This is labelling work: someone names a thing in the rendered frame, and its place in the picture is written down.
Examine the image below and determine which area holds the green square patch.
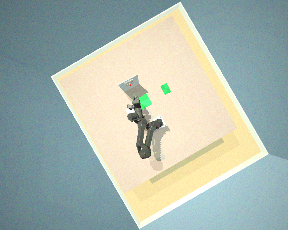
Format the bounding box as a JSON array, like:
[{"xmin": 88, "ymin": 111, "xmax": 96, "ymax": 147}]
[{"xmin": 139, "ymin": 94, "xmax": 152, "ymax": 110}]

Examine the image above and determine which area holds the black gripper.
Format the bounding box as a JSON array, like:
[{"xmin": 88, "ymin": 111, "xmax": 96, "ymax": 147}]
[{"xmin": 132, "ymin": 92, "xmax": 142, "ymax": 112}]

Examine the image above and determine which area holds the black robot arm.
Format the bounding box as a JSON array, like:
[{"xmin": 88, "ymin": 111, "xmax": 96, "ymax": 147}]
[{"xmin": 127, "ymin": 104, "xmax": 164, "ymax": 159}]

